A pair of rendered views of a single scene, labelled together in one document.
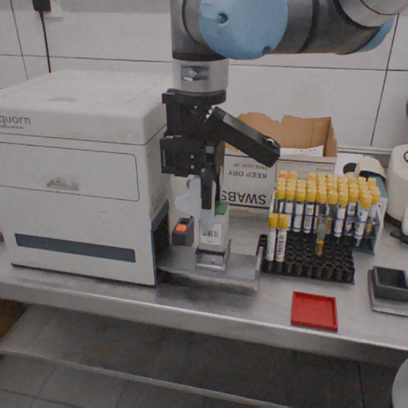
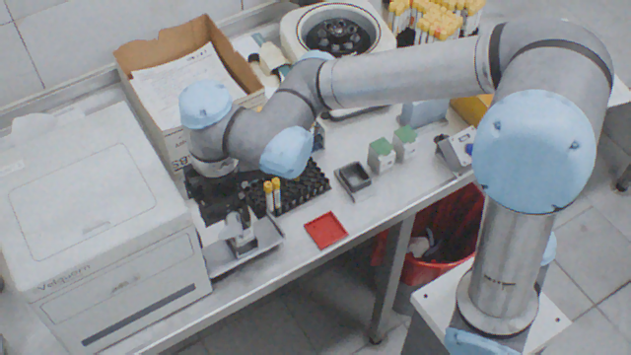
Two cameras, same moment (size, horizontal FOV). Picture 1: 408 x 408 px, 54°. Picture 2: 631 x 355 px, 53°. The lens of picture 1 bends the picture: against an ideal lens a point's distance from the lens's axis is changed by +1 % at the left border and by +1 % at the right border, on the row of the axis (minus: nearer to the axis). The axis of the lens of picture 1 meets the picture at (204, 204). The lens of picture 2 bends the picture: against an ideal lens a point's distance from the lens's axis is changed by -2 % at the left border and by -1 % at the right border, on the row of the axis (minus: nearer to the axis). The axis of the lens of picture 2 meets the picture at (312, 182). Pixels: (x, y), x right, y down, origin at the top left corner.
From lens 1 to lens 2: 0.77 m
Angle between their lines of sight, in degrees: 42
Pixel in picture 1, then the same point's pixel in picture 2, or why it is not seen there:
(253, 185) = not seen: hidden behind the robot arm
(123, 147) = (177, 234)
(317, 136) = (199, 35)
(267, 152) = not seen: hidden behind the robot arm
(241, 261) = (260, 230)
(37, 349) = not seen: outside the picture
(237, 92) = (89, 24)
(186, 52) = (217, 158)
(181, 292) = (235, 281)
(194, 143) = (229, 199)
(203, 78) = (231, 163)
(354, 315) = (349, 216)
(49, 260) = (117, 335)
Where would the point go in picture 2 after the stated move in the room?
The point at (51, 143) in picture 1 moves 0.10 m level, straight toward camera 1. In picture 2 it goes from (111, 267) to (167, 291)
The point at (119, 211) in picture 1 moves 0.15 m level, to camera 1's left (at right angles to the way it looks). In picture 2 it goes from (177, 269) to (105, 326)
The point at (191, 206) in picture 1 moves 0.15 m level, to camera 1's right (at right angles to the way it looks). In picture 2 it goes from (233, 232) to (294, 182)
